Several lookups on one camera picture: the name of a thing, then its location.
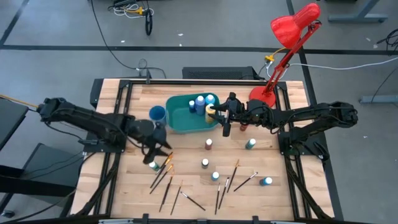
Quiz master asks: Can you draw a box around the black cabinet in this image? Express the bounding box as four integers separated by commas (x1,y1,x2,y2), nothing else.
21,142,85,197

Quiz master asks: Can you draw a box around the yellow cable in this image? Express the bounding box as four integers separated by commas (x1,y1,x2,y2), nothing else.
0,94,40,109

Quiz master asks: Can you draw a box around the large yellow paint bottle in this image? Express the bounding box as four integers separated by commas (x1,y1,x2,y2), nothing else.
205,103,218,124

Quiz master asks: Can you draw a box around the grey desk foot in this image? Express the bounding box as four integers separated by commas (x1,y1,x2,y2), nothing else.
328,0,389,24
359,95,398,105

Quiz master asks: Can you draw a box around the teal plastic bin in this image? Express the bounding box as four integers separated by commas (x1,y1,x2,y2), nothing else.
165,92,221,134

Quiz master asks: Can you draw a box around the long white cable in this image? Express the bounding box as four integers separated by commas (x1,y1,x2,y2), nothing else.
289,57,398,71

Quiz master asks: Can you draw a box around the blue plastic cup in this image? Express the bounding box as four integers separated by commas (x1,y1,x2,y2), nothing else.
148,105,168,126

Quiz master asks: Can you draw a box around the long black cable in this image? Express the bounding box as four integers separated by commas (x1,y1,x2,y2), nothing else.
89,0,167,79

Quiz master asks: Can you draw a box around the large purple paint bottle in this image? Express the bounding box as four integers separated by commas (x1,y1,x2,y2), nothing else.
195,95,206,116

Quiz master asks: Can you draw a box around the red desk lamp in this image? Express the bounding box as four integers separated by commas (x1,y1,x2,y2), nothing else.
248,2,323,111

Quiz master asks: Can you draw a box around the black cable bundle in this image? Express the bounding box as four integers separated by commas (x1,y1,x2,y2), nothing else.
376,28,398,50

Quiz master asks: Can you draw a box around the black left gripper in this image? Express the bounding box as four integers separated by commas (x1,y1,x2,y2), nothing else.
142,121,173,165

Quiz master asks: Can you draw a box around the black cable loop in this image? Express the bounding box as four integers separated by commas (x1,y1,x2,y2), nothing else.
144,9,154,37

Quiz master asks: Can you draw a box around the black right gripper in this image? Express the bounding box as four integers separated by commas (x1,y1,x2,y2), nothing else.
210,91,262,138

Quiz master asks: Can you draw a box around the thin black cable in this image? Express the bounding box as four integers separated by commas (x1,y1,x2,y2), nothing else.
370,67,398,105

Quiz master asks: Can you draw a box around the white cable coil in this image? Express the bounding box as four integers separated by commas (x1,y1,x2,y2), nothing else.
113,3,155,19

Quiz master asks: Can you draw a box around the black perforated box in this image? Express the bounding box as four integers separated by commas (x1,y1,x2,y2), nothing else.
182,65,265,81

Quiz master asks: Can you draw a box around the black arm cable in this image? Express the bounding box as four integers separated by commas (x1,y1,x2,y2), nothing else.
43,123,85,152

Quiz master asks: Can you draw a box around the black flat panel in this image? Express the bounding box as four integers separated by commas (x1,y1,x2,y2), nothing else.
90,78,104,109

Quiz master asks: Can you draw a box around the black desk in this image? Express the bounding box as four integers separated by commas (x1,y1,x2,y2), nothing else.
0,98,29,150

